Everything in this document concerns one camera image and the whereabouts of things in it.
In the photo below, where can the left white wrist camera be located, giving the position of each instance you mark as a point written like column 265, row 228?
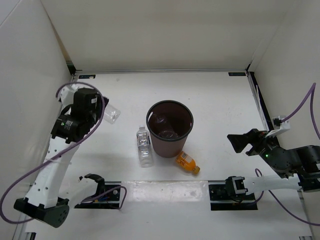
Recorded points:
column 66, row 95

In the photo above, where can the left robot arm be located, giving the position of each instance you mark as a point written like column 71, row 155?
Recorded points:
column 44, row 201

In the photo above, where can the left dark corner label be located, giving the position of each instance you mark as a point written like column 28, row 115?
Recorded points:
column 87, row 76

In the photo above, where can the clear plastic bottle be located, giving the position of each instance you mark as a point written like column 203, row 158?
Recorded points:
column 161, row 126

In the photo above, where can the clear water bottle white label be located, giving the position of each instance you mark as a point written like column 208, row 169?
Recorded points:
column 144, row 147

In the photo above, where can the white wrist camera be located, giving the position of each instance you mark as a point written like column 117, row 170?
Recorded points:
column 279, row 126
column 66, row 95

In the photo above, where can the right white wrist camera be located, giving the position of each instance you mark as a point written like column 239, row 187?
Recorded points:
column 279, row 126

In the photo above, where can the dark corner label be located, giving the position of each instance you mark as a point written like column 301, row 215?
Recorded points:
column 87, row 76
column 237, row 74

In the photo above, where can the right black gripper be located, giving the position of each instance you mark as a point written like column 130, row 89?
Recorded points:
column 239, row 142

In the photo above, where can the clear bottle blue label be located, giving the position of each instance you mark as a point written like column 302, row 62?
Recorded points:
column 111, row 114

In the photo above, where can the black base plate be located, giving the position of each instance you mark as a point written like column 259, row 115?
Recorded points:
column 114, row 195
column 221, row 201

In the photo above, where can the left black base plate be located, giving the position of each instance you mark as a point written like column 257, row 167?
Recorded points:
column 114, row 195

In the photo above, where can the brown plastic waste bin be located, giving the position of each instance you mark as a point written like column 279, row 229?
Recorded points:
column 182, row 122

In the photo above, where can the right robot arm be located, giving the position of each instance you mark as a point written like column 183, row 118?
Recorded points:
column 296, row 168

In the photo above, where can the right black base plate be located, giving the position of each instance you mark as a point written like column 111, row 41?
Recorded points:
column 221, row 201

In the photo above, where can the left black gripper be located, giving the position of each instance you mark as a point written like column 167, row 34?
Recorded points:
column 99, row 106

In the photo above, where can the orange drink bottle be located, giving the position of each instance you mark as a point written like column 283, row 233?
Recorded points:
column 187, row 163

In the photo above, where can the right dark corner label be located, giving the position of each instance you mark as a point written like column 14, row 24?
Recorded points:
column 237, row 74

